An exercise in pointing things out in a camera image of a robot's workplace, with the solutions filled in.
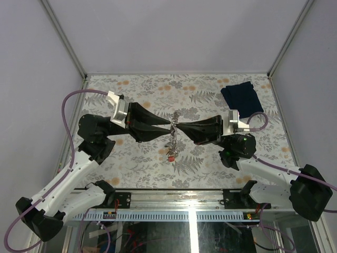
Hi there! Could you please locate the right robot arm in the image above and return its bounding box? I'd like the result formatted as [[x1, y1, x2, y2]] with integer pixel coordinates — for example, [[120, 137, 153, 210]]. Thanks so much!
[[177, 110, 333, 221]]

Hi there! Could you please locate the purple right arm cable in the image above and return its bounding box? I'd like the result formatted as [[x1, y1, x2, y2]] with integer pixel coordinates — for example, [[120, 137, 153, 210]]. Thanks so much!
[[246, 111, 337, 214]]

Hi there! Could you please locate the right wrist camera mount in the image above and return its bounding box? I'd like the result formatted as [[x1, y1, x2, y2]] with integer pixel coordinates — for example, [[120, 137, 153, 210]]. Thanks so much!
[[227, 110, 250, 134]]

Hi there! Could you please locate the white slotted cable duct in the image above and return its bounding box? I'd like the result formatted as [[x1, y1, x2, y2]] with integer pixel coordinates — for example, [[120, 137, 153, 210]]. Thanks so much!
[[72, 210, 260, 222]]

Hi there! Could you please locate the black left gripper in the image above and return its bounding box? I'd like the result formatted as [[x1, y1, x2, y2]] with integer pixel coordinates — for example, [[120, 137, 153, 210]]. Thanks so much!
[[105, 102, 172, 143]]

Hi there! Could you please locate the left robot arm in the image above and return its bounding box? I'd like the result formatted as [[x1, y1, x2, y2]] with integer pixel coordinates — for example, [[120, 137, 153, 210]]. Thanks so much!
[[15, 102, 170, 242]]

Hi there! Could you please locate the dark blue folded cloth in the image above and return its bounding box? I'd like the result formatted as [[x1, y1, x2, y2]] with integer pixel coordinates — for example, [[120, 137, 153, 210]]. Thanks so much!
[[221, 81, 264, 119]]

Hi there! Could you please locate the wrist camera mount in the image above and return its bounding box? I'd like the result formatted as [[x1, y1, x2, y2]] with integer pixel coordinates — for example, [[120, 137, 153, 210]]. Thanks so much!
[[227, 110, 250, 134], [106, 91, 129, 129]]

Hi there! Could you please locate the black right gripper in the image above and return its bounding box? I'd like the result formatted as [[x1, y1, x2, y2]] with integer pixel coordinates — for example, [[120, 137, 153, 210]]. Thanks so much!
[[177, 115, 235, 150]]

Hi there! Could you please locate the metal base rail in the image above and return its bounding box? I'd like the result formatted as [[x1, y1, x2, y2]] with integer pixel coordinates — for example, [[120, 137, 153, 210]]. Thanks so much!
[[116, 188, 240, 211]]

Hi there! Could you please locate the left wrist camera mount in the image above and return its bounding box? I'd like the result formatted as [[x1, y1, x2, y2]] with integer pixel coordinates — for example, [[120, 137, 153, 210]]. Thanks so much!
[[106, 91, 129, 129]]

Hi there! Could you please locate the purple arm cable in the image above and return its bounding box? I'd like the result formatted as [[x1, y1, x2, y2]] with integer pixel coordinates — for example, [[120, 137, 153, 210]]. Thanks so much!
[[4, 89, 110, 251], [246, 111, 337, 214]]

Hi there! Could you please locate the large metal keyring disc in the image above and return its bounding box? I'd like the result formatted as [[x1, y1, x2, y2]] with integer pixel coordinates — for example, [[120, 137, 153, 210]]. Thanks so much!
[[165, 111, 181, 160]]

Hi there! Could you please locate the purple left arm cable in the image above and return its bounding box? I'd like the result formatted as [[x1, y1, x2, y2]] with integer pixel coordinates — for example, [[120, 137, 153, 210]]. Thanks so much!
[[4, 89, 110, 251]]

